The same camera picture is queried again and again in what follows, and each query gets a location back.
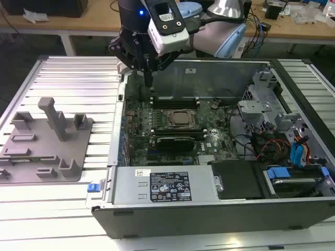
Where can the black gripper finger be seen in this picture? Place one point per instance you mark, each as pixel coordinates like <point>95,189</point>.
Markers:
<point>117,47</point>
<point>165,61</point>

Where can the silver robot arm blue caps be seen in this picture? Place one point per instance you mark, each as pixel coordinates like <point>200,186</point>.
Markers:
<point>206,39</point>

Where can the black RAM slot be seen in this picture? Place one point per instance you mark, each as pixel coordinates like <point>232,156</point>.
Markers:
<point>175,105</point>
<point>178,128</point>
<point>175,98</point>

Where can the wooden desk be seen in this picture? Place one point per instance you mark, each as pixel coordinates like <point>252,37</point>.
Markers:
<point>78,23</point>

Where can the silver CPU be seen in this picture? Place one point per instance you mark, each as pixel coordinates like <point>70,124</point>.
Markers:
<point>182,117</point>

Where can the green motherboard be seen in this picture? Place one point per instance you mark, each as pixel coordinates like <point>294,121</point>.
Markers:
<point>141,120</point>

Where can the round coin battery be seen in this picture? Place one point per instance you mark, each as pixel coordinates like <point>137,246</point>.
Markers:
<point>214,105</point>

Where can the large black box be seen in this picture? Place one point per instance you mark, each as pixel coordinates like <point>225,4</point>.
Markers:
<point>52,8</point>

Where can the black graphics card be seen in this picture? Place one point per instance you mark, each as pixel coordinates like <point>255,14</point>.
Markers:
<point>175,143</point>

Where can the crumpled white paper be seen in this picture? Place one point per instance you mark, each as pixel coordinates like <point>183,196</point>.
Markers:
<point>34,16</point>

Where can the tall black box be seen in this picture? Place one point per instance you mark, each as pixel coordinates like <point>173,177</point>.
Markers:
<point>248,6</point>

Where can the grey metal drive cage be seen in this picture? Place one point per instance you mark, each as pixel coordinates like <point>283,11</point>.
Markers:
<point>254,107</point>

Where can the silver finned heatsink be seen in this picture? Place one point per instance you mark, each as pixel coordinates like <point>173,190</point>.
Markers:
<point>208,159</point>

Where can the small black adapter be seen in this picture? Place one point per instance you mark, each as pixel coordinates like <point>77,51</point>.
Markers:
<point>266,26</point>

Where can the small black box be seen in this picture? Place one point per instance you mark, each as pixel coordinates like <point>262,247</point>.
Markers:
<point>272,12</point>

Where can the grey parts rack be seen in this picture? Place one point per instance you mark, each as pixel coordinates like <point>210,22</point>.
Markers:
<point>44,145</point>

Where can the grey power supply with label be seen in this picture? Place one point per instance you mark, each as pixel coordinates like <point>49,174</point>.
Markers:
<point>131,188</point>

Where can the black drive bay cover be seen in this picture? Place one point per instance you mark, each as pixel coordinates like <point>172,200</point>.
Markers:
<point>235,180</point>

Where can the blue case latch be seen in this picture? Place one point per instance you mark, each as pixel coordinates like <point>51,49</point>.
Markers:
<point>93,188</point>

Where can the clear plastic bags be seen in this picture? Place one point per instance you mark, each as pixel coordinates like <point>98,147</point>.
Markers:
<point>306,15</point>

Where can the hard disk in blue carrier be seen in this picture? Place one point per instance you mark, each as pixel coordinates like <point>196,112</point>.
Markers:
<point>277,173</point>

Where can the black open PC case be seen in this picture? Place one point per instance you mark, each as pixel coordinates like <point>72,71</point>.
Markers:
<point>209,222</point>

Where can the white and red box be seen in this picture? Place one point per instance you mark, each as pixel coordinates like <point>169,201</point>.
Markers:
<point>329,8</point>

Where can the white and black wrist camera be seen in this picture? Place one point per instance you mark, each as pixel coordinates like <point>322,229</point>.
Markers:
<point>170,41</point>

